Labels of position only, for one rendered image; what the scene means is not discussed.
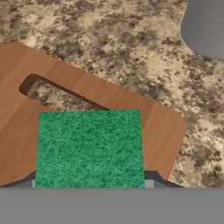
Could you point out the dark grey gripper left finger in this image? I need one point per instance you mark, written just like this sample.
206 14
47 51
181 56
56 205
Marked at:
27 181

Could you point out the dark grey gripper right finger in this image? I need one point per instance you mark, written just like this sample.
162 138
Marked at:
156 180

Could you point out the green sponge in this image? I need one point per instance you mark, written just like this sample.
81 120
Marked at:
90 148

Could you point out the brown wooden cutting board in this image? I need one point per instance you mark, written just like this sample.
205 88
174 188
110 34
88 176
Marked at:
87 87

